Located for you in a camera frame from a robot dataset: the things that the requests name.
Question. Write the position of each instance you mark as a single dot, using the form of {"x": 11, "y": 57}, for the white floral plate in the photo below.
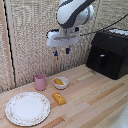
{"x": 27, "y": 108}

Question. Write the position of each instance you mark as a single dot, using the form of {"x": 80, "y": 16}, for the yellow hot dog bun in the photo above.
{"x": 59, "y": 98}

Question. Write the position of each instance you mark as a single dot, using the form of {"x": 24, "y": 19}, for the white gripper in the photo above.
{"x": 63, "y": 38}

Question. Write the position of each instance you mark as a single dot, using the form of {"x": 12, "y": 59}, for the pink cup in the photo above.
{"x": 40, "y": 82}

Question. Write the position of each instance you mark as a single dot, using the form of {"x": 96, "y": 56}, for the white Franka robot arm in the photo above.
{"x": 72, "y": 12}

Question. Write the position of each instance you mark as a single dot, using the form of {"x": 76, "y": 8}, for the black box appliance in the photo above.
{"x": 110, "y": 53}

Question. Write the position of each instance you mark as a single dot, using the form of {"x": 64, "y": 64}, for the hot dog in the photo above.
{"x": 59, "y": 81}

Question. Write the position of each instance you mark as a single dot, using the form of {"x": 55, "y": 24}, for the white bowl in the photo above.
{"x": 61, "y": 84}

